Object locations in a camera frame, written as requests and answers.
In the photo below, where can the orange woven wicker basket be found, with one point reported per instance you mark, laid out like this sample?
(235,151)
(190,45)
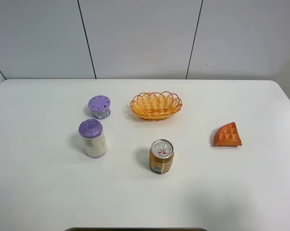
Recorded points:
(156,105)

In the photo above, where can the orange beverage can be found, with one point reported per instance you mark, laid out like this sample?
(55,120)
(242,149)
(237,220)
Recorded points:
(161,155)

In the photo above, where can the purple lidded air freshener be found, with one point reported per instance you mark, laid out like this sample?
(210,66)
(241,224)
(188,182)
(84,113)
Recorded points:
(99,106)

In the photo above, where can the orange waffle wedge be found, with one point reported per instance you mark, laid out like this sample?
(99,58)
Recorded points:
(227,136)

